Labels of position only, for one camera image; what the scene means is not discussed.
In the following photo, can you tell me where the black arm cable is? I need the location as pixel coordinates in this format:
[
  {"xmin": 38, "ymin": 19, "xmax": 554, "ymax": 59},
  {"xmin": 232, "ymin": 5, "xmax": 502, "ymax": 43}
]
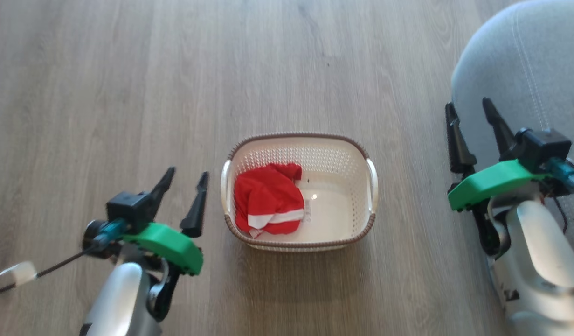
[
  {"xmin": 0, "ymin": 243, "xmax": 98, "ymax": 299},
  {"xmin": 552, "ymin": 195, "xmax": 570, "ymax": 235}
]

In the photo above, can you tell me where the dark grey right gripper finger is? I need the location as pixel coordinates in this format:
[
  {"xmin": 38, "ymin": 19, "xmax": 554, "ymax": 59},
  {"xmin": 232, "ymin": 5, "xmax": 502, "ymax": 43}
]
[
  {"xmin": 445, "ymin": 102, "xmax": 478, "ymax": 176},
  {"xmin": 482, "ymin": 97, "xmax": 519, "ymax": 160}
]

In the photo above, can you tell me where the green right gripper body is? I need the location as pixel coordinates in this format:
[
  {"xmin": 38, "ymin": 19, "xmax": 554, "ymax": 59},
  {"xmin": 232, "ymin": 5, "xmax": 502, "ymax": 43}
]
[{"xmin": 447, "ymin": 159, "xmax": 551, "ymax": 212}]

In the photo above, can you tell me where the white cable tag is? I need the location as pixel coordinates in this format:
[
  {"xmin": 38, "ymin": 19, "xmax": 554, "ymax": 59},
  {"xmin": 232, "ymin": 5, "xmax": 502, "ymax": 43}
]
[{"xmin": 0, "ymin": 261, "xmax": 38, "ymax": 287}]

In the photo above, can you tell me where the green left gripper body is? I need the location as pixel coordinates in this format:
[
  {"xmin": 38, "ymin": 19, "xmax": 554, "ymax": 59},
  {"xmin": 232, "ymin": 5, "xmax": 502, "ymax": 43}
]
[{"xmin": 121, "ymin": 223, "xmax": 204, "ymax": 276}]

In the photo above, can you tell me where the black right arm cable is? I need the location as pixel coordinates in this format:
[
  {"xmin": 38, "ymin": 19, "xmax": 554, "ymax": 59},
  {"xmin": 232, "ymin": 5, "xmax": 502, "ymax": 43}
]
[{"xmin": 552, "ymin": 195, "xmax": 570, "ymax": 235}]

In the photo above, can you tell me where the red and white garment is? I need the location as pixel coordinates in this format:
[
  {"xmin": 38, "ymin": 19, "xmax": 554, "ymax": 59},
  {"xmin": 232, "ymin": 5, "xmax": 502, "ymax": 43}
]
[{"xmin": 234, "ymin": 163, "xmax": 306, "ymax": 238}]

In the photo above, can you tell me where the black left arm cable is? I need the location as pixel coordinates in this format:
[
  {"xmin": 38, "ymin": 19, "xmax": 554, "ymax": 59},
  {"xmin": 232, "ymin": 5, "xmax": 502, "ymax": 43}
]
[{"xmin": 0, "ymin": 243, "xmax": 98, "ymax": 299}]

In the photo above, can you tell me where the white plastic laundry basket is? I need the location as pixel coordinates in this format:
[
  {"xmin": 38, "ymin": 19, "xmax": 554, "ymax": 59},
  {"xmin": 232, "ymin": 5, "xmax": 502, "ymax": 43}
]
[{"xmin": 221, "ymin": 133, "xmax": 379, "ymax": 252}]

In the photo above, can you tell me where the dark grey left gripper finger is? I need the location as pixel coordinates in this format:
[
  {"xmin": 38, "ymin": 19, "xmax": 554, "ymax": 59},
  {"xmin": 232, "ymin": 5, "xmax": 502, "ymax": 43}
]
[
  {"xmin": 148, "ymin": 167, "xmax": 176, "ymax": 216},
  {"xmin": 180, "ymin": 171, "xmax": 210, "ymax": 238}
]

